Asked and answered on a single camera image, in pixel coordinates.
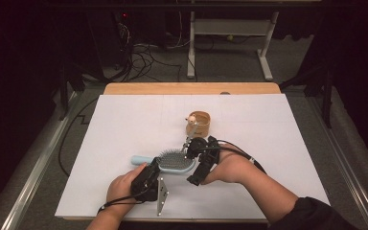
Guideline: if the dark computer tower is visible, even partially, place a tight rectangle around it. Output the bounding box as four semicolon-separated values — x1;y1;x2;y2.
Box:
87;11;135;70

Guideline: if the right hand-held gripper cable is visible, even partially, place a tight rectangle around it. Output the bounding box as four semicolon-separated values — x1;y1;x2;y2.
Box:
197;139;267;175

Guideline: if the white metal table frame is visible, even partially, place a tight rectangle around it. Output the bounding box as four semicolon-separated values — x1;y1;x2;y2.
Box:
186;0;281;82

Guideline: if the person's black sleeve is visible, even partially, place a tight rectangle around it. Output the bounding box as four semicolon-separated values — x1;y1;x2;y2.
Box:
267;195;362;230

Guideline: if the person's right hand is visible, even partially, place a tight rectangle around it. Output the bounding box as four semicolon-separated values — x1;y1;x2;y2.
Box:
201;151;257;186

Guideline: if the white board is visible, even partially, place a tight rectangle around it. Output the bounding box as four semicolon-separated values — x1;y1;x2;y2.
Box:
55;93;332;220

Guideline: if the black floor cable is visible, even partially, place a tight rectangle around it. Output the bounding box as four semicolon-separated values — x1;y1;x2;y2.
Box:
57;97;100;178

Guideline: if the hand-held gripper cable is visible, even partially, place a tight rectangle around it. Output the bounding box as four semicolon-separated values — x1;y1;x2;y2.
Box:
97;191;149;215
197;139;267;175

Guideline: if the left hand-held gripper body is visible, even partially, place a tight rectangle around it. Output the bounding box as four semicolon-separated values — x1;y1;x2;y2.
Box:
130;165;170;217

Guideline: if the metal floor rail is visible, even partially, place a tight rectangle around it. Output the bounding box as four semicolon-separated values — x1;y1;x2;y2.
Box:
306;95;368;230
0;90;78;230

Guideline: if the wooden table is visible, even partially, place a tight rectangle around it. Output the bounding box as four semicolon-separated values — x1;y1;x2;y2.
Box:
62;81;282;224

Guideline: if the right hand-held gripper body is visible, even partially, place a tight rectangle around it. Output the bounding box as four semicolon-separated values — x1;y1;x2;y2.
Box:
186;135;221;187

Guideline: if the tangle of black floor cables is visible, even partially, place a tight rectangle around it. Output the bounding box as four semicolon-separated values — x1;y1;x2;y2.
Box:
113;41;183;83

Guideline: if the person's left hand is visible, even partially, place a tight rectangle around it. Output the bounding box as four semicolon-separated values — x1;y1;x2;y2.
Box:
106;162;149;219

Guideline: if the wooden cup with small figure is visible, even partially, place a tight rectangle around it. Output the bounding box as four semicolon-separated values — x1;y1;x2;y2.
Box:
185;110;212;140

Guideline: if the black stand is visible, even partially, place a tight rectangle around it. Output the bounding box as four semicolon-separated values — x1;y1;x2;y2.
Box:
58;60;87;122

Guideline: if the light blue hairbrush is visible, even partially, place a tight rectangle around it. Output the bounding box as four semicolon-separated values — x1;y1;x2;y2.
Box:
130;147;196;175

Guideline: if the left hand-held gripper cable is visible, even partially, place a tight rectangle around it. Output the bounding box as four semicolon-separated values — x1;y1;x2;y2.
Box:
97;191;149;215

